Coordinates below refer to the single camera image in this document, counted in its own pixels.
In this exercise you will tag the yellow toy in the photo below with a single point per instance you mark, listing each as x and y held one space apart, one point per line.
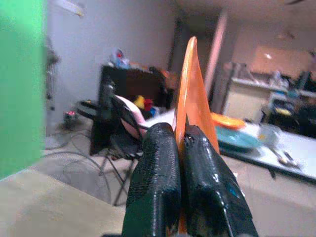
139 101

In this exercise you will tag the clear glass cup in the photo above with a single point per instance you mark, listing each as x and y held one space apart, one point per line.
267 134

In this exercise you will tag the orange plastic plate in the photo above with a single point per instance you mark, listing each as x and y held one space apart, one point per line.
191 98

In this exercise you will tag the red toy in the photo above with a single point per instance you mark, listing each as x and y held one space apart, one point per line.
148 103

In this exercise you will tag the cutlery piece on table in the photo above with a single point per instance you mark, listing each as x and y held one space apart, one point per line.
286 158

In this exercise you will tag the white kitchen counter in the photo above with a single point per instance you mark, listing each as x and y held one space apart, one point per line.
261 98

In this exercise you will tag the white bag on cabinet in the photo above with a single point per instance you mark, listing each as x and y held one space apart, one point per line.
120 58

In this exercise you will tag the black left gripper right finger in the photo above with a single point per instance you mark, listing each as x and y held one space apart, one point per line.
209 182

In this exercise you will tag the black folding chair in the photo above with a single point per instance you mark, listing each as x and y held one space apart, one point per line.
123 145

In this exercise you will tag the teal bowl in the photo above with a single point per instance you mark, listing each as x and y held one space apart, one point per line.
237 142

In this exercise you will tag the black cabinet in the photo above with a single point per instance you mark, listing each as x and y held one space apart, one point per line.
128 98

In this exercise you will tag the pink cloth on chair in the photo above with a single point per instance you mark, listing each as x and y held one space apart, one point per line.
134 118

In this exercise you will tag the orange plate on stack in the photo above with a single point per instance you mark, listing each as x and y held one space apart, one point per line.
228 121

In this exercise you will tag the white table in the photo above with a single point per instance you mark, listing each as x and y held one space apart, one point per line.
271 148

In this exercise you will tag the green screen panel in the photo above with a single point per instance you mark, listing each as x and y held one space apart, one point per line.
21 84

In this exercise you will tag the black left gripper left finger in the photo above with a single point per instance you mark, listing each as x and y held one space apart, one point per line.
158 177

